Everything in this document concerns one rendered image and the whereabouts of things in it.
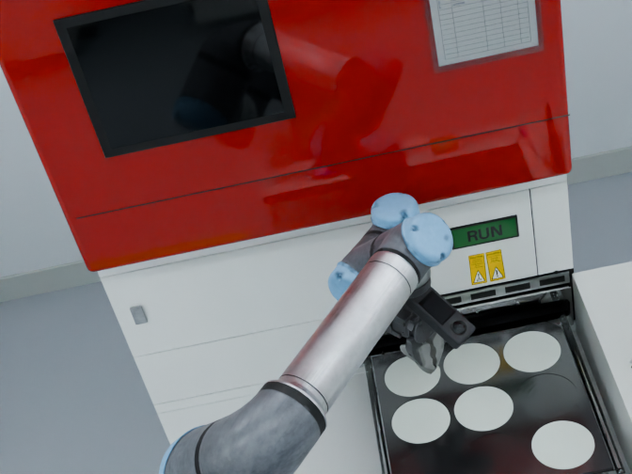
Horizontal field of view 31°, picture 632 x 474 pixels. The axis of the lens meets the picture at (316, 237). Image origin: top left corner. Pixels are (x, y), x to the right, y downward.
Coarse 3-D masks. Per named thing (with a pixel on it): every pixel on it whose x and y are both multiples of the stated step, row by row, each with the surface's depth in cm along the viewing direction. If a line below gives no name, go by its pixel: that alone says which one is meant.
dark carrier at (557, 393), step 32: (448, 352) 203; (384, 384) 200; (448, 384) 197; (480, 384) 196; (512, 384) 194; (544, 384) 193; (576, 384) 192; (384, 416) 194; (512, 416) 189; (544, 416) 188; (576, 416) 186; (416, 448) 188; (448, 448) 186; (480, 448) 185; (512, 448) 184
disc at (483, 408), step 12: (468, 396) 194; (480, 396) 194; (492, 396) 193; (504, 396) 193; (456, 408) 193; (468, 408) 192; (480, 408) 192; (492, 408) 191; (504, 408) 191; (468, 420) 190; (480, 420) 190; (492, 420) 189; (504, 420) 188
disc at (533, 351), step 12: (516, 336) 203; (528, 336) 202; (540, 336) 202; (504, 348) 201; (516, 348) 201; (528, 348) 200; (540, 348) 199; (552, 348) 199; (516, 360) 198; (528, 360) 198; (540, 360) 197; (552, 360) 197
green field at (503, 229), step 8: (488, 224) 194; (496, 224) 194; (504, 224) 195; (512, 224) 195; (456, 232) 195; (464, 232) 195; (472, 232) 195; (480, 232) 195; (488, 232) 195; (496, 232) 196; (504, 232) 196; (512, 232) 196; (456, 240) 196; (464, 240) 196; (472, 240) 196; (480, 240) 196; (488, 240) 196
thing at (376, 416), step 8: (368, 360) 205; (368, 368) 204; (368, 376) 202; (368, 384) 201; (376, 392) 199; (376, 400) 197; (376, 408) 196; (376, 416) 194; (376, 424) 193; (376, 432) 192; (376, 440) 191; (384, 440) 190; (384, 448) 189; (384, 456) 187; (384, 464) 186; (384, 472) 185
